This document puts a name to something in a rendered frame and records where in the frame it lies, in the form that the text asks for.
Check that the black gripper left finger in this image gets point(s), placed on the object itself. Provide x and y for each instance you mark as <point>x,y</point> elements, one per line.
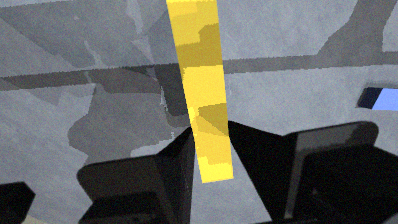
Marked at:
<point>169,173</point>

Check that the blue rectangular block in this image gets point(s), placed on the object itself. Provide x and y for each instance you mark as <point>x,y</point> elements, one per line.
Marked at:
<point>380,99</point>

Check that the yellow bar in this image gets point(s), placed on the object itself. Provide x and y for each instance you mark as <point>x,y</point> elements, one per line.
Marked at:
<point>195,28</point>

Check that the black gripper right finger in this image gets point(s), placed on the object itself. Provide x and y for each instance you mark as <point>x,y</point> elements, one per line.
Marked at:
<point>274,162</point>

